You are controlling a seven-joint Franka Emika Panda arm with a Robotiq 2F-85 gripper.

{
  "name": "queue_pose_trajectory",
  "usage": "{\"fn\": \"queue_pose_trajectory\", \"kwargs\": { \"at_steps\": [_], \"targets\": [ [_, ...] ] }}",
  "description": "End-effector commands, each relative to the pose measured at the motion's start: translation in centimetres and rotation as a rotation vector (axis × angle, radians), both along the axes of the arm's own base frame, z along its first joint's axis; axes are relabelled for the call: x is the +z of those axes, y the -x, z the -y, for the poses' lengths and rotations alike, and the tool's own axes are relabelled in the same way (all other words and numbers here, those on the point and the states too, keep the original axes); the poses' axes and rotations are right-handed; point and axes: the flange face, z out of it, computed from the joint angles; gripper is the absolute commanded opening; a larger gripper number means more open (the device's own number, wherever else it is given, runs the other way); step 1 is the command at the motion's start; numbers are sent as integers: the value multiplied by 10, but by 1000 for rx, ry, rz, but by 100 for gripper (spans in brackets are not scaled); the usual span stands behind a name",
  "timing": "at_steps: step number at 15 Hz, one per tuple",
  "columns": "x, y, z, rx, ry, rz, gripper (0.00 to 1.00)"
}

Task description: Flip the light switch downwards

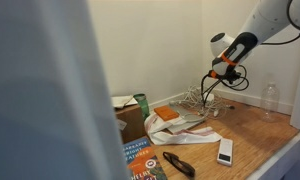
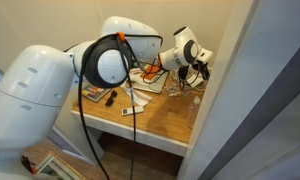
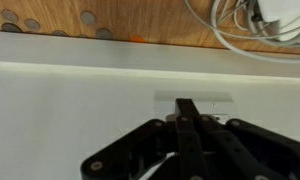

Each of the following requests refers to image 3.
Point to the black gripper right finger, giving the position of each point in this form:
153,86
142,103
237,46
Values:
256,146

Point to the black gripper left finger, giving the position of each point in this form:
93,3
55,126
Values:
130,150

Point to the small orange object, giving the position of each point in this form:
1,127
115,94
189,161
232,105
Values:
137,39

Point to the silver coin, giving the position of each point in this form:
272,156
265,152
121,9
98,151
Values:
104,33
88,17
59,33
9,15
32,24
11,27

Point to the wooden shelf with white edge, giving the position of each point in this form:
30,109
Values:
156,20

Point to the white power adapter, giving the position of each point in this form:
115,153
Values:
280,15

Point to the white light switch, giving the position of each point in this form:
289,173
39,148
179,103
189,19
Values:
223,108

